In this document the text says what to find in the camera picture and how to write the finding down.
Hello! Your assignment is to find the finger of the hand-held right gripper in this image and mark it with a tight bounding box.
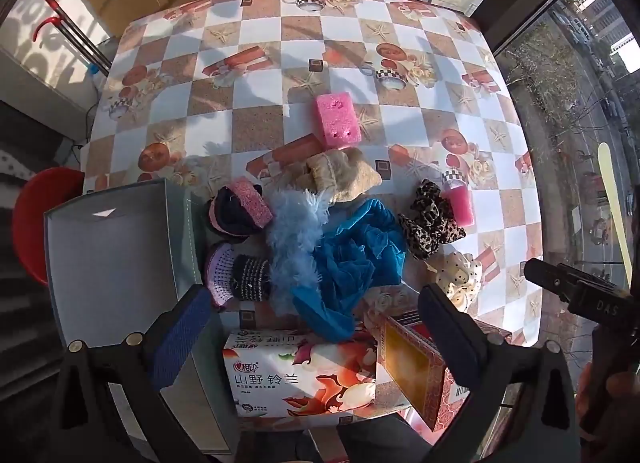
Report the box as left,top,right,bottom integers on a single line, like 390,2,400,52
524,258,583,301

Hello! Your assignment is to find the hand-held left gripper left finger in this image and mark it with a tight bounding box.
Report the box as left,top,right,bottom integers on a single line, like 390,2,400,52
47,287,236,463

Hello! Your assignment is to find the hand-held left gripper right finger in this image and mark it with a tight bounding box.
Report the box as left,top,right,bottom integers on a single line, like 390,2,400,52
418,284,583,463

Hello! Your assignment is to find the white polka dot scrunchie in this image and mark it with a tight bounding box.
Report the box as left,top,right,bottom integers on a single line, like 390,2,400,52
431,251,483,314

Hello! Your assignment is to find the leopard print scrunchie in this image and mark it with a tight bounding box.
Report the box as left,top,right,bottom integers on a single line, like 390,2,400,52
397,180,463,260

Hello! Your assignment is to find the pink bottle with checkered cap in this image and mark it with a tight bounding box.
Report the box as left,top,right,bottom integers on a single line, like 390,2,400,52
442,182,476,230

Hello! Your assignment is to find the grey cardboard box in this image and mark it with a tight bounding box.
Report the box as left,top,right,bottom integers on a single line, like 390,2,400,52
43,178,241,456

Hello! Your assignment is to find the light blue feather scrunchie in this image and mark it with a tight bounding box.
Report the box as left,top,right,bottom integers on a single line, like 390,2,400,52
265,188,333,314

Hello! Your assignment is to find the beige knit cloth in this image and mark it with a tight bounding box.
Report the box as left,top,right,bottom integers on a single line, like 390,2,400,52
306,147,383,203

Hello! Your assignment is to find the large pink sponge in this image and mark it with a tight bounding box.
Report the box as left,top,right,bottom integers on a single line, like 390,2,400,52
314,94,363,150

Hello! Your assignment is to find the person's right hand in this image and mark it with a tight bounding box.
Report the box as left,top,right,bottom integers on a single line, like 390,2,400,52
575,360,601,424

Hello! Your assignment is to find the red patterned carton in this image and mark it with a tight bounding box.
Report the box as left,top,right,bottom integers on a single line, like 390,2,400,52
375,310,471,433

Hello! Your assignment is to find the purple and black knit cap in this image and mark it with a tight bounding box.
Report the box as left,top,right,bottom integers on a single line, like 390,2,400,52
202,242,273,308

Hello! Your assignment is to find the yellow green stick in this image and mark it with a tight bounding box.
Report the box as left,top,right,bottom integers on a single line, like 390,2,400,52
597,142,632,289

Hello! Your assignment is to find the blue mesh cloth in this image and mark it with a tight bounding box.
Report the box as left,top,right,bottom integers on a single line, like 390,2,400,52
291,199,408,343

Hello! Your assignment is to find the floral tissue pack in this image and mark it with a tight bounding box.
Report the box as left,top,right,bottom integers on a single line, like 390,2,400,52
222,330,378,416

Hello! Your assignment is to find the pink and black knit cap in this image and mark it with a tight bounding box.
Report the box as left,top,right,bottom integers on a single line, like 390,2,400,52
207,177,274,243

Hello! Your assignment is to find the red plastic stool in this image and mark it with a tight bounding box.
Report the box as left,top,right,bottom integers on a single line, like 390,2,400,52
12,167,85,286

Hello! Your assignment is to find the checkered printed tablecloth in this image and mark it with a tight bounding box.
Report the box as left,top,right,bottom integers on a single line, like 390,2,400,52
82,0,546,349

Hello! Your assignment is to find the white cabinet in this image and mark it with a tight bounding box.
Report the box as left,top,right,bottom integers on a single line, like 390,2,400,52
7,0,118,129

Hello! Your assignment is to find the red handled mop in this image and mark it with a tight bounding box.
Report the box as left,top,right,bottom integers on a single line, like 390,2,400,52
33,0,113,76

